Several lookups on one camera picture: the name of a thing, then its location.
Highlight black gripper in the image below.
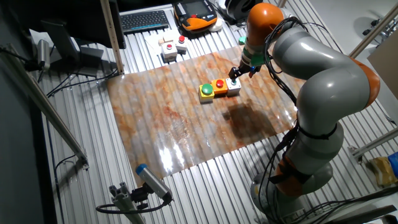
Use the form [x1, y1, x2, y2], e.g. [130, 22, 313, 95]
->
[228, 63, 261, 85]

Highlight grey box small green button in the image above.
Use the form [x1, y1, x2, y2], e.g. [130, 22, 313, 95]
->
[225, 77, 243, 97]

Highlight yellow box green button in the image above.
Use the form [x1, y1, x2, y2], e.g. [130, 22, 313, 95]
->
[198, 83, 216, 104]

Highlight white computer mouse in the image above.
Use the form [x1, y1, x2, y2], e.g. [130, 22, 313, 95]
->
[208, 17, 224, 33]

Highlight small white box red button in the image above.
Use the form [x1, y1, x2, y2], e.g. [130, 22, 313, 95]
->
[175, 35, 188, 53]

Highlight black round device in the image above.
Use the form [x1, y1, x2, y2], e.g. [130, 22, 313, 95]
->
[224, 0, 265, 23]

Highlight large white box red button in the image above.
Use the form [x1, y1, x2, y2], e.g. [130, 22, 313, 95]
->
[160, 42, 178, 63]

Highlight orange black teach pendant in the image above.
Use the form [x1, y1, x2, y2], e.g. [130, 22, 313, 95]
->
[173, 0, 218, 32]

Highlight orange marble pattern mat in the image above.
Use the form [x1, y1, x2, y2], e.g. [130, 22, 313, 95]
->
[106, 45, 301, 187]

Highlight white paper sheet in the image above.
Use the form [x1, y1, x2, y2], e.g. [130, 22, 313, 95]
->
[144, 29, 188, 56]

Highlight black keyboard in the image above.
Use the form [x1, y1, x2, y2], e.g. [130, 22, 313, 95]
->
[119, 10, 171, 35]

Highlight brown cardboard board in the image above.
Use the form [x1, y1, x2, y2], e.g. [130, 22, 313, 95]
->
[366, 37, 398, 100]

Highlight office chair base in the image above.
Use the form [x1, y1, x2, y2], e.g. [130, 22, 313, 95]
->
[362, 17, 398, 40]

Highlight dark monitor stand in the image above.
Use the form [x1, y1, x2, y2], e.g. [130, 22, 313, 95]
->
[40, 19, 105, 78]

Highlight black monitor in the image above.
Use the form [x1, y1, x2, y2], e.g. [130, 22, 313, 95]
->
[6, 0, 127, 50]

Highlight short aluminium profile stub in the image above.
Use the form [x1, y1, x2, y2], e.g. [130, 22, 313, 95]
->
[108, 182, 146, 224]

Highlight yellow plastic package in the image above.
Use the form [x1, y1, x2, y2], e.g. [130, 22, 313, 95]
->
[369, 156, 398, 187]

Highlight blue package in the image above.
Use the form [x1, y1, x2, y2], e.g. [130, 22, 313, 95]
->
[387, 151, 398, 178]

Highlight green gripper mount ring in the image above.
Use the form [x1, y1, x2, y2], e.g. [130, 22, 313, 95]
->
[241, 53, 266, 67]

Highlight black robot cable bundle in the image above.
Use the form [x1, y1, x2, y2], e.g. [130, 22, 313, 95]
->
[253, 16, 345, 224]

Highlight beige upright post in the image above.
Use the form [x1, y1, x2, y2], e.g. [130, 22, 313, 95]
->
[99, 0, 126, 75]

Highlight silver camera blue cap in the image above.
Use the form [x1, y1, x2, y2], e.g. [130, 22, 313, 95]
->
[135, 163, 174, 203]

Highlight diagonal aluminium frame bar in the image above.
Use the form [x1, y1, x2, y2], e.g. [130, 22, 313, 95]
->
[348, 2, 398, 59]

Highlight aluminium bar with bracket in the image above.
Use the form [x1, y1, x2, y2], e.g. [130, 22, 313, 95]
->
[347, 127, 398, 165]

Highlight black monitor cables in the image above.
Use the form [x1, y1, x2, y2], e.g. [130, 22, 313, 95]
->
[46, 67, 119, 98]

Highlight black floor cables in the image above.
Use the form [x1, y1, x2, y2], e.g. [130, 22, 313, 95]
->
[292, 186, 398, 224]

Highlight black camera cable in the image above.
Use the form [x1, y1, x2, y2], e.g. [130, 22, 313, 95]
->
[95, 198, 171, 215]

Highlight silver cylindrical camera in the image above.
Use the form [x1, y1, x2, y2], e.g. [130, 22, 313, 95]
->
[36, 39, 52, 71]

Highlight long aluminium frame bar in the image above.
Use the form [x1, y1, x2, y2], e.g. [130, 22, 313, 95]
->
[0, 43, 90, 170]

